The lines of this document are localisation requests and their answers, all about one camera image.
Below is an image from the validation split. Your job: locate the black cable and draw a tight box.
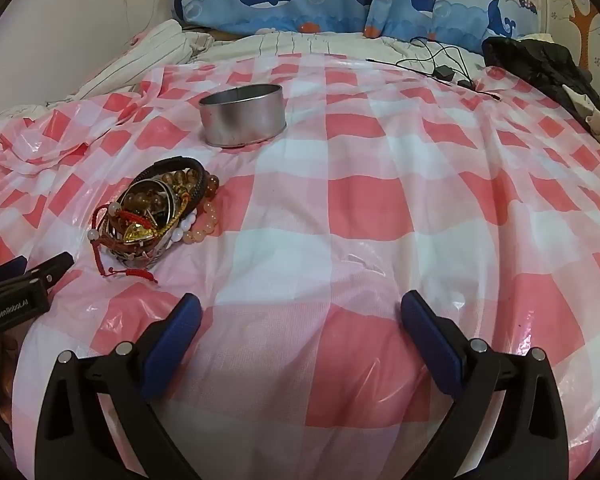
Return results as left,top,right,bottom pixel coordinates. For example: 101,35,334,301
367,36,503,101

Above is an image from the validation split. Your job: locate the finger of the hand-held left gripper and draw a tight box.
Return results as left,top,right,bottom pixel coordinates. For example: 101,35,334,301
0,256,28,288
30,252,76,288

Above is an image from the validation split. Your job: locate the black jacket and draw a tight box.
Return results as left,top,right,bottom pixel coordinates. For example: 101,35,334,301
482,35,600,111

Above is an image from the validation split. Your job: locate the person's left hand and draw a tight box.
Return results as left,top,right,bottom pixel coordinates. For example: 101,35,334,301
0,332,21,411

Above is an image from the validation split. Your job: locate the red checkered plastic sheet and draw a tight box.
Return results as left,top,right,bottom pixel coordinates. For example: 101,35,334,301
0,52,600,480

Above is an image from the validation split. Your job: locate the whale print pillow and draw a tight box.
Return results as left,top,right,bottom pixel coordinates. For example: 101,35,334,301
364,0,540,54

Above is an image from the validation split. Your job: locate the round metal tin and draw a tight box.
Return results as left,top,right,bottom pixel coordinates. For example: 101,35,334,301
199,83,285,148

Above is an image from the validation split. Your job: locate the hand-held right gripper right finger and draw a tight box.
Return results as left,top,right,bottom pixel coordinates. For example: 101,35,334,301
400,290,570,480

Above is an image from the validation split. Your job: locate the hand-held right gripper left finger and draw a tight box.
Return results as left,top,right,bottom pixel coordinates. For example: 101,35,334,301
34,292,203,480

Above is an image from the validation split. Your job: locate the gold pendant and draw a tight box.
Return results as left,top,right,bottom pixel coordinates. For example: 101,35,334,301
124,223,157,242

